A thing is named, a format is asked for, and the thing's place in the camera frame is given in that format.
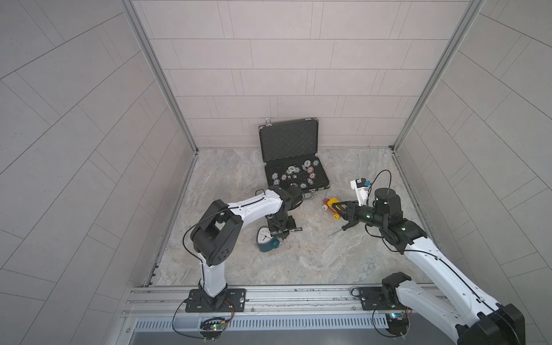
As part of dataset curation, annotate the black yellow screwdriver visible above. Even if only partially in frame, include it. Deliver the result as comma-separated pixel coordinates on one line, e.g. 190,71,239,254
328,229,345,238

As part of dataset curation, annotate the teal alarm clock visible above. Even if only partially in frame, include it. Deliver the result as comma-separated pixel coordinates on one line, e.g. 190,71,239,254
256,227,280,252

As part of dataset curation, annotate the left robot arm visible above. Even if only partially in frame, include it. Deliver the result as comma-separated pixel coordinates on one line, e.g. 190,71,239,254
188,185,304,308

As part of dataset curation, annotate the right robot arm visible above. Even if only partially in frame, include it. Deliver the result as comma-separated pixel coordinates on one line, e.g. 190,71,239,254
330,186,526,344

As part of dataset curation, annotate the yellow red toy car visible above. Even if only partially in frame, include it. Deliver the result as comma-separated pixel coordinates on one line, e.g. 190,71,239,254
322,198,342,220

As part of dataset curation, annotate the black aluminium case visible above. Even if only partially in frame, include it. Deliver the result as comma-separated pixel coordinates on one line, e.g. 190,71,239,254
259,118,330,194

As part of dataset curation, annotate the right circuit board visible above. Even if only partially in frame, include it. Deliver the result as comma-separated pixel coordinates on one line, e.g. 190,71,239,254
386,313,411,337

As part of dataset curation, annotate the circuit board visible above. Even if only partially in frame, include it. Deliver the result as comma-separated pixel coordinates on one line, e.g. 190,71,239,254
386,313,411,337
200,317,230,332

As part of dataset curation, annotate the left circuit board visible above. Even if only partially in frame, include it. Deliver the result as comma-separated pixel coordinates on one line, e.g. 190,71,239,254
200,317,230,332

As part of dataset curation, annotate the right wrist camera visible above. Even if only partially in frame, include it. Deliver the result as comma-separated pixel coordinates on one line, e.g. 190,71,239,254
350,178,372,206

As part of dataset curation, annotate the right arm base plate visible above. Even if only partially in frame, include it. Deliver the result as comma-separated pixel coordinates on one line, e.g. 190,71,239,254
351,286,407,312

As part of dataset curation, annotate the aluminium rail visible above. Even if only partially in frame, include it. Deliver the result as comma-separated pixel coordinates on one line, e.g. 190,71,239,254
122,282,482,320

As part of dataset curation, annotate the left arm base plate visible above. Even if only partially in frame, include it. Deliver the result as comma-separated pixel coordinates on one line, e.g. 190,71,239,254
185,287,247,313

